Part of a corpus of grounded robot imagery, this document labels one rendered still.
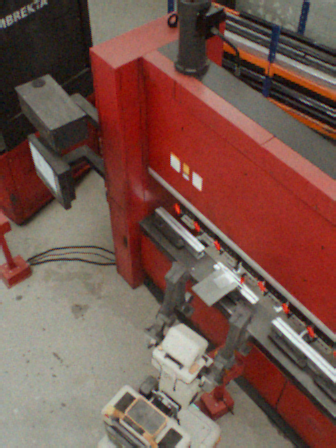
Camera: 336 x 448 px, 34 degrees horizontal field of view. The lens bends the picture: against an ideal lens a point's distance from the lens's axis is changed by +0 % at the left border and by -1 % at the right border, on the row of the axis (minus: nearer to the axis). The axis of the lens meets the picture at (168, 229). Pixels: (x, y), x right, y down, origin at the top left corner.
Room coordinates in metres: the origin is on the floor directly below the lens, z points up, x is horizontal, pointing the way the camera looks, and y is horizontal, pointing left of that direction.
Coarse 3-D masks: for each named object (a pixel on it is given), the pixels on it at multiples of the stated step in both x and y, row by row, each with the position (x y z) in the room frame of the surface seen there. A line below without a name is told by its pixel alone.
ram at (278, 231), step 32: (160, 96) 2.64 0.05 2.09; (160, 128) 2.64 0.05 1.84; (192, 128) 2.41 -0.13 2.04; (160, 160) 2.64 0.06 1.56; (192, 160) 2.40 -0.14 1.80; (224, 160) 2.20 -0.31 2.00; (192, 192) 2.39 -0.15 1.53; (224, 192) 2.18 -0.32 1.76; (256, 192) 2.01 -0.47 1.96; (288, 192) 1.86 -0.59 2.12; (224, 224) 2.16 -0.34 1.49; (256, 224) 1.97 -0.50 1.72; (288, 224) 1.82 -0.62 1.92; (320, 224) 1.69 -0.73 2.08; (256, 256) 1.94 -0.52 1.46; (288, 256) 1.78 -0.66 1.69; (320, 256) 1.64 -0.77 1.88; (288, 288) 1.73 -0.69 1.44; (320, 288) 1.59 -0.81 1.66; (320, 320) 1.54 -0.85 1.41
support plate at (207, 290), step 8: (216, 272) 2.14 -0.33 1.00; (224, 272) 2.14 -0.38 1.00; (208, 280) 2.07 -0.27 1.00; (192, 288) 2.01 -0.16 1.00; (200, 288) 2.01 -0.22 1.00; (208, 288) 2.01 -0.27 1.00; (216, 288) 2.01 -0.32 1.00; (224, 288) 2.01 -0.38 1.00; (232, 288) 2.01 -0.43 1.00; (200, 296) 1.94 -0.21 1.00; (208, 296) 1.94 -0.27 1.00; (216, 296) 1.94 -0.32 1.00; (208, 304) 1.88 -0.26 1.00
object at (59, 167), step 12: (36, 144) 2.75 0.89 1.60; (48, 144) 2.78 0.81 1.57; (48, 156) 2.64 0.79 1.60; (60, 156) 2.67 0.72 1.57; (36, 168) 2.81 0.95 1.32; (60, 168) 2.53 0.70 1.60; (60, 180) 2.48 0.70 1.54; (72, 180) 2.55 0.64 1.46; (60, 192) 2.49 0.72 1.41; (72, 192) 2.54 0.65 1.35
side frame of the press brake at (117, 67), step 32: (128, 32) 2.97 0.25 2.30; (160, 32) 2.98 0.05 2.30; (96, 64) 2.77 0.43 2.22; (128, 64) 2.68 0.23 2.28; (96, 96) 2.80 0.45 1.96; (128, 96) 2.67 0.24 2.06; (128, 128) 2.66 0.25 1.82; (128, 160) 2.65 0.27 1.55; (128, 192) 2.64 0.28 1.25; (160, 192) 2.82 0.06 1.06; (128, 224) 2.62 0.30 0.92; (128, 256) 2.64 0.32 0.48
